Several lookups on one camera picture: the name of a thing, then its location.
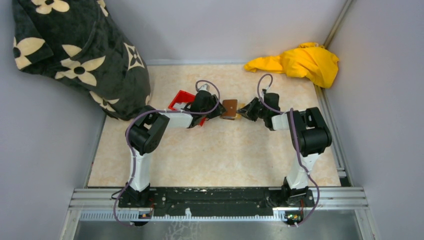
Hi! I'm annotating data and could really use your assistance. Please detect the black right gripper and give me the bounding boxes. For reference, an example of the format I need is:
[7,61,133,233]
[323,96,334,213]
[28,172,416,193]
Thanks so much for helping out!
[236,97,269,122]

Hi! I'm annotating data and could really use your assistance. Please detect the brown leather card holder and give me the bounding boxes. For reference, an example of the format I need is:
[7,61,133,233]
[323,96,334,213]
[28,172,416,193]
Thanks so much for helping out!
[220,99,238,120]

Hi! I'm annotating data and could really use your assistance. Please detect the yellow credit card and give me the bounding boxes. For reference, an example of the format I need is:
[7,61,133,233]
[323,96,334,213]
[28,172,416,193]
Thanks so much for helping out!
[235,103,246,120]

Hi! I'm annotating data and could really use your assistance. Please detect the red plastic bin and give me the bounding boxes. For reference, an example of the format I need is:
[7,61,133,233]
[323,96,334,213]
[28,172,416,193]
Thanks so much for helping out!
[168,90,195,111]

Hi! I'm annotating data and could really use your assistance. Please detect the grey cards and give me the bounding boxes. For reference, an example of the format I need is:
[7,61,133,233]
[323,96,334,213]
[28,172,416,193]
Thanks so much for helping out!
[173,102,190,111]

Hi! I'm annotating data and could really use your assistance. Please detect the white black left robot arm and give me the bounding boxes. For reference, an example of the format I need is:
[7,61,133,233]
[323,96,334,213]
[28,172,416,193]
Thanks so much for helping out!
[120,81,226,207]

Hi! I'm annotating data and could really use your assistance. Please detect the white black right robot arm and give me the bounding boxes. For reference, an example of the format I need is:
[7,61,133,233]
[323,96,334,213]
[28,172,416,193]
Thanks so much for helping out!
[236,93,332,206]

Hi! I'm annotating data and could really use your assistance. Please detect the yellow crumpled cloth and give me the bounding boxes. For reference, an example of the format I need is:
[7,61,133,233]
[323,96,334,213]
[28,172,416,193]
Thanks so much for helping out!
[243,42,340,89]

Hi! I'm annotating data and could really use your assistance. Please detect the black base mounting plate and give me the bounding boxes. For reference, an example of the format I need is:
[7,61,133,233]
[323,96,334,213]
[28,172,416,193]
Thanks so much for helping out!
[118,187,315,217]

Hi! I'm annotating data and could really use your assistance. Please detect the black floral plush blanket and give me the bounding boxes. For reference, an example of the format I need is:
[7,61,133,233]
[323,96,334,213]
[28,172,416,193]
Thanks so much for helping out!
[11,0,151,121]

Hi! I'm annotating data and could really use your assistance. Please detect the aluminium frame rail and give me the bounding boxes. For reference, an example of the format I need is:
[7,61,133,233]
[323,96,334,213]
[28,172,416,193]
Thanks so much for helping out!
[69,187,369,210]

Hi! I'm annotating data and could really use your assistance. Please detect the white slotted cable duct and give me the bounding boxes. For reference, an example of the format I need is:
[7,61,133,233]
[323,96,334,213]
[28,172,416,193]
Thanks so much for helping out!
[79,208,287,223]

